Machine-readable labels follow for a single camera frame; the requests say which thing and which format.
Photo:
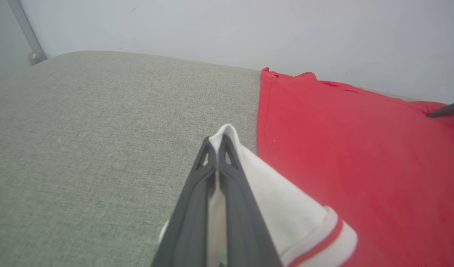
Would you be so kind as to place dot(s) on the red shirt with white sleeves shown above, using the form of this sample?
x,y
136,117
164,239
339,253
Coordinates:
x,y
360,167

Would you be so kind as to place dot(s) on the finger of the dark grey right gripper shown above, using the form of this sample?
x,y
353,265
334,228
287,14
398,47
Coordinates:
x,y
449,110

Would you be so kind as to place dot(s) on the grey metal frame strip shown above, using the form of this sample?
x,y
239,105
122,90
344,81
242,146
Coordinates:
x,y
26,31

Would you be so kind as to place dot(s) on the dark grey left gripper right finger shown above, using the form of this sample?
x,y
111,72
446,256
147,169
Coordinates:
x,y
241,230

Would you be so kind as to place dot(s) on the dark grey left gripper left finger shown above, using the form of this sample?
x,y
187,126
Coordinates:
x,y
189,222

